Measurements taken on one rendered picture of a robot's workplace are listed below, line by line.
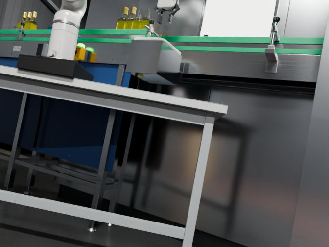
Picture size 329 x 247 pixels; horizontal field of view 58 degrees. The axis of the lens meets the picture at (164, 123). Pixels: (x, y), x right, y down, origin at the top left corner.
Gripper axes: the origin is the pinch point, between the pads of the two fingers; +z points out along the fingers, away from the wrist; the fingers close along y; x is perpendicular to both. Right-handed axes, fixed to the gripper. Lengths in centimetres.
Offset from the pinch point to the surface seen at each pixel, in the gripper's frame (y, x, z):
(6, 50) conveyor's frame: 129, -4, 18
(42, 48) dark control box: 82, 3, 18
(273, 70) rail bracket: -53, -17, 18
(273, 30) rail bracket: -52, -7, 3
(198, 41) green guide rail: -11.6, -18.4, 4.3
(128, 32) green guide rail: 27.6, -8.1, 3.3
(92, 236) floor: 19, -2, 115
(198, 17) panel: -1.5, -34.4, -16.6
